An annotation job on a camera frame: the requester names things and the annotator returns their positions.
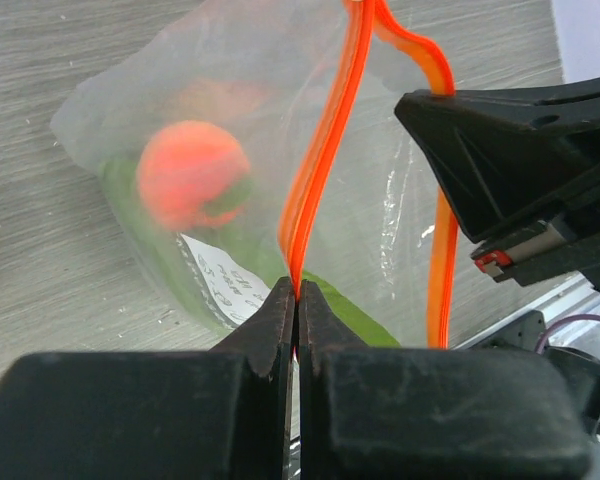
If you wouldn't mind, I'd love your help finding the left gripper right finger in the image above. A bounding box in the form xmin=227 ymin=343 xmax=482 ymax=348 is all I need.
xmin=297 ymin=281 xmax=592 ymax=479

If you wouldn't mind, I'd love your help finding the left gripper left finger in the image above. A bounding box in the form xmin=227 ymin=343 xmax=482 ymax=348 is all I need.
xmin=0 ymin=278 xmax=295 ymax=479

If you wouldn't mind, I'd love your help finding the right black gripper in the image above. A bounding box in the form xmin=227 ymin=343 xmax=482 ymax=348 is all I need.
xmin=395 ymin=77 xmax=600 ymax=293

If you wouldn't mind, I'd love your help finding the green leafy vegetable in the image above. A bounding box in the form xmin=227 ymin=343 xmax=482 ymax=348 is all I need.
xmin=98 ymin=153 xmax=400 ymax=347

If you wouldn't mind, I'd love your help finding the clear zip top bag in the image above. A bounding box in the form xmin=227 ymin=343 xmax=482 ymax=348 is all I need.
xmin=50 ymin=1 xmax=458 ymax=348

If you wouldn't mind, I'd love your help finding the orange peach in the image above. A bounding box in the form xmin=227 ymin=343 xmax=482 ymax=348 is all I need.
xmin=135 ymin=121 xmax=252 ymax=231

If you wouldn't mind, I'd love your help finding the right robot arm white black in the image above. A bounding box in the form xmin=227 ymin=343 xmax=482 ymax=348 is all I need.
xmin=370 ymin=78 xmax=600 ymax=443

